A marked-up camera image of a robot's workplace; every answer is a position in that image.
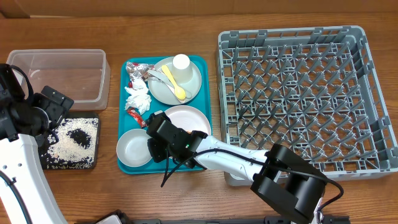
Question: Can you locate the pink plate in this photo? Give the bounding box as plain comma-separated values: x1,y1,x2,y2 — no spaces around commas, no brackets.
165,105,211,135

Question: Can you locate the grey bowl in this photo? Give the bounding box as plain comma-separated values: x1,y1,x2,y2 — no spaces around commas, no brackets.
116,129,152,167

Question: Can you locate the rice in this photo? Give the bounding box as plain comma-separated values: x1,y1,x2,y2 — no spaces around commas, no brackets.
39,117,100,170

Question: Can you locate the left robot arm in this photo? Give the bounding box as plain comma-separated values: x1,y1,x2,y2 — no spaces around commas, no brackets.
1,63,74,223

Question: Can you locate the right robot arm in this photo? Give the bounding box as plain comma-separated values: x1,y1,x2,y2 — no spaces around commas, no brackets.
146,111,344,223

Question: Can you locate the black waste tray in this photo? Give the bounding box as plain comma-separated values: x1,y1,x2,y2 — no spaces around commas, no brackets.
39,111,101,170

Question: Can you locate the grey dishwasher rack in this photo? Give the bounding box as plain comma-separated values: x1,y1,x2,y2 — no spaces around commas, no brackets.
216,26,397,181

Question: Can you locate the red sauce packet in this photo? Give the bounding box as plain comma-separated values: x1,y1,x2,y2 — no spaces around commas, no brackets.
126,108,147,129

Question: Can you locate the clear plastic bin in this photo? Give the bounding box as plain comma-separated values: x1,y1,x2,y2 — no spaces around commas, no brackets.
6,49,111,111

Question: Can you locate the yellow plastic spoon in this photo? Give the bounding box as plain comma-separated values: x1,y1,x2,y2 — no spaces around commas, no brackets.
161,65,186,101

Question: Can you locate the crumpled white napkin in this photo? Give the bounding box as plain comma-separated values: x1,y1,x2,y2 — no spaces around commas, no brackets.
124,78,152,115

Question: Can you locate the teal serving tray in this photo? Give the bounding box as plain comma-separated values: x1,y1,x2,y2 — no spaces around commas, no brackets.
118,55,212,175

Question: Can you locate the white paper cup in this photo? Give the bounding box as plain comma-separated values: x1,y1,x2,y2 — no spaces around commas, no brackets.
171,54,193,83

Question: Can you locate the crumpled foil wrapper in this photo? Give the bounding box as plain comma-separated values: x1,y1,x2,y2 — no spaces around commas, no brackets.
126,62,155,82

